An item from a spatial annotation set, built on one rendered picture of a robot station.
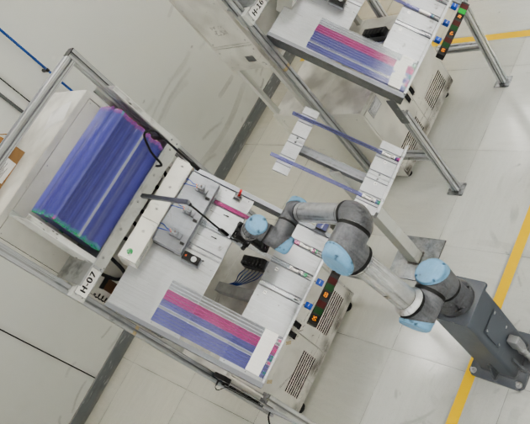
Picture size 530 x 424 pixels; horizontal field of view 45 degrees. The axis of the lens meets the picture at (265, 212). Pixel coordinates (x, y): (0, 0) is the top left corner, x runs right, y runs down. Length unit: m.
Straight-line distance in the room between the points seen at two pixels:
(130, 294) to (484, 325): 1.39
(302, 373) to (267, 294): 0.69
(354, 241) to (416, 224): 1.51
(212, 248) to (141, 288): 0.33
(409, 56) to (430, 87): 0.66
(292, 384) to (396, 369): 0.50
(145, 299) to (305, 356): 0.94
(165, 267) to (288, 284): 0.52
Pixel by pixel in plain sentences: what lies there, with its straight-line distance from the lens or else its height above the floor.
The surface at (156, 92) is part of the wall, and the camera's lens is 4.45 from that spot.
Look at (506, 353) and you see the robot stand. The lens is 2.78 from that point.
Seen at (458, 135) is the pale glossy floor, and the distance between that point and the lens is 3.79.
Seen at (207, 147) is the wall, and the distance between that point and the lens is 4.69.
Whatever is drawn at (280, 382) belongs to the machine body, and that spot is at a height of 0.28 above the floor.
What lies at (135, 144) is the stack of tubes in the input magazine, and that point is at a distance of 2.58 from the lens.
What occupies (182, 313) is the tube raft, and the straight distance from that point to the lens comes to 2.61.
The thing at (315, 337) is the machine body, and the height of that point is 0.19.
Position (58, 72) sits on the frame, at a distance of 2.51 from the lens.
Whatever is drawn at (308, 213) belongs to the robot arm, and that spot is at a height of 1.11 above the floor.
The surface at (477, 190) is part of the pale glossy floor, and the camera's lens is 3.48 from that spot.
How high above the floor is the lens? 2.59
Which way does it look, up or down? 38 degrees down
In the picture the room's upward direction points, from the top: 47 degrees counter-clockwise
